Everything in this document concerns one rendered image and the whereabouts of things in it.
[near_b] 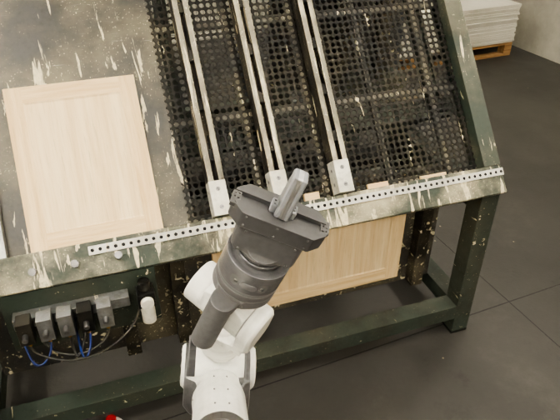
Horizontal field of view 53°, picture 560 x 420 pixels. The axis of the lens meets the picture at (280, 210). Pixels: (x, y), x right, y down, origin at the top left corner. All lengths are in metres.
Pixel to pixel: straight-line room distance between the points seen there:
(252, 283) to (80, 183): 1.40
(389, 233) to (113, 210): 1.26
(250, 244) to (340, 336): 1.93
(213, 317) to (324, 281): 1.92
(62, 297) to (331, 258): 1.17
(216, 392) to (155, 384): 1.52
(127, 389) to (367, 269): 1.18
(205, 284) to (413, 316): 2.02
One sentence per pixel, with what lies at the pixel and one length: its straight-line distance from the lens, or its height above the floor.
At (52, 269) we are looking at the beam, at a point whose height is 0.86.
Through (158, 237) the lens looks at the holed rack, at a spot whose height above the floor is 0.89.
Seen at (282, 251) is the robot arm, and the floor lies 1.62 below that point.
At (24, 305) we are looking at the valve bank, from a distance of 2.05.
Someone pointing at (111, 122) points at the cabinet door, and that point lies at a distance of 2.10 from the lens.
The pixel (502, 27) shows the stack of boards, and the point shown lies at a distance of 6.87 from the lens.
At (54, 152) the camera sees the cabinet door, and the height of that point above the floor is 1.14.
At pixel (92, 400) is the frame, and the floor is 0.18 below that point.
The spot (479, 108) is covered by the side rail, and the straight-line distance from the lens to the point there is 2.52.
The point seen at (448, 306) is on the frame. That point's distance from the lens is 2.84.
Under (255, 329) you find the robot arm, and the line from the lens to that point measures 0.78.
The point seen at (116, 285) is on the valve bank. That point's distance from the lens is 2.02.
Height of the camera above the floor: 2.04
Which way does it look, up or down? 33 degrees down
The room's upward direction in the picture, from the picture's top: straight up
